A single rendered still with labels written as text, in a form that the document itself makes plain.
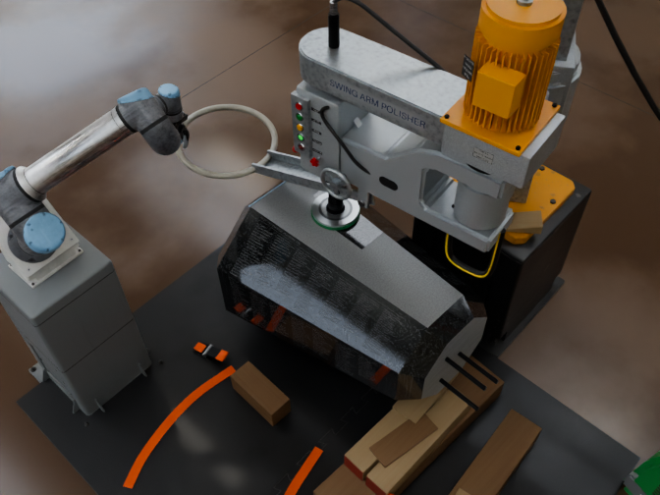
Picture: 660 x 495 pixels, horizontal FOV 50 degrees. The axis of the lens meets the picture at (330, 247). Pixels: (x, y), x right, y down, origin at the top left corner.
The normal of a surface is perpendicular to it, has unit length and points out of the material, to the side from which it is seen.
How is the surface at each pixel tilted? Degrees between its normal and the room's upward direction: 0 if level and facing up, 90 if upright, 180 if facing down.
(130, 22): 0
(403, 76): 0
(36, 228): 51
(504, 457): 0
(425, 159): 90
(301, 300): 45
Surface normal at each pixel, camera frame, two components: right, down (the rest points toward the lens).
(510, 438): -0.01, -0.64
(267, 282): -0.48, -0.04
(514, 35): -0.34, 0.72
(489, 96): -0.60, 0.62
